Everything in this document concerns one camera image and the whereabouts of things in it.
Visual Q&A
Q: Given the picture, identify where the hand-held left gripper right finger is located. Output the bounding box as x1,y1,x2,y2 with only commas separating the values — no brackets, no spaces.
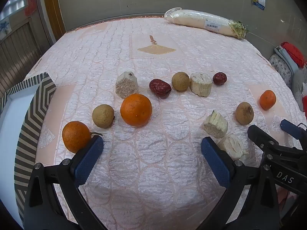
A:
201,136,280,230

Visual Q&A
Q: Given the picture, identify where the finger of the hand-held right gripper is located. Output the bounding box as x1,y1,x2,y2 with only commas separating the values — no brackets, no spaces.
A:
248,124,283,152
280,119,307,140

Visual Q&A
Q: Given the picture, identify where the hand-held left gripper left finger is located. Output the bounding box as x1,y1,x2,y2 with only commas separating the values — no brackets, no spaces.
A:
23,135,107,230

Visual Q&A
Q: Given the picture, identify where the orange with stem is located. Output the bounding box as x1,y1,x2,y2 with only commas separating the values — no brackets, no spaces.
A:
62,121,103,154

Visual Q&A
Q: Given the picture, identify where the brown longan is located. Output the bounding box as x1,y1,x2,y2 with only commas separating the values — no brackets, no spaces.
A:
235,102,255,126
171,71,190,92
92,104,116,128

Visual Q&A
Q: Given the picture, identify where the small orange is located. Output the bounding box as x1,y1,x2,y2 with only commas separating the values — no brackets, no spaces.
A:
259,90,277,111

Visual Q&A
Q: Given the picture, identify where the striped cardboard box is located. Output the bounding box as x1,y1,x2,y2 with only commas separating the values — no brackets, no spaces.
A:
0,72,57,223

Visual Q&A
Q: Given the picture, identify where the large orange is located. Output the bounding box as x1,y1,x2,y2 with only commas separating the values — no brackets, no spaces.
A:
120,93,153,127

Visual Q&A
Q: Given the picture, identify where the red date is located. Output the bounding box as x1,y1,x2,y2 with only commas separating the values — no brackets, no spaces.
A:
213,72,227,86
149,79,172,99

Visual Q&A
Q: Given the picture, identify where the grey cloth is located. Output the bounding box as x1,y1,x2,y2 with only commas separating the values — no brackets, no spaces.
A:
291,65,307,112

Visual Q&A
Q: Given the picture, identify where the light blue folded cloth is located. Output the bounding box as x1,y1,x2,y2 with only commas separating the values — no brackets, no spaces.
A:
274,47,300,73

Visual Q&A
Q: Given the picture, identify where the red cloth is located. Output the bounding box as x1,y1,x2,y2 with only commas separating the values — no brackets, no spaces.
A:
281,42,307,67

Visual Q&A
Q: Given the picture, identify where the pink quilted bedspread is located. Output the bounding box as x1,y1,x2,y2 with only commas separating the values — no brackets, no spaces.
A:
14,14,307,230

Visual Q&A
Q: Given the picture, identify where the ribbed metal door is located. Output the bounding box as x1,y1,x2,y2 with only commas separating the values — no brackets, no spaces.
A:
0,17,52,99

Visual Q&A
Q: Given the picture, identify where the wrapped white daikon radish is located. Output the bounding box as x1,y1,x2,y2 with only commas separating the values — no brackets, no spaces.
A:
164,8,250,40

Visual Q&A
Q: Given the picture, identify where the blue flower sticker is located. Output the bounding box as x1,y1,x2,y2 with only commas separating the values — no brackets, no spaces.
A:
0,19,12,40

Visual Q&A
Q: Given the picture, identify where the glass block window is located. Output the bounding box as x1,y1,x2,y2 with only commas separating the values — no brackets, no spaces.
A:
0,0,28,20

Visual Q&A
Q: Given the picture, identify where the wooden door frame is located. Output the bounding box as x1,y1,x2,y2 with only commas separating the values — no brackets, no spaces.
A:
43,0,66,46

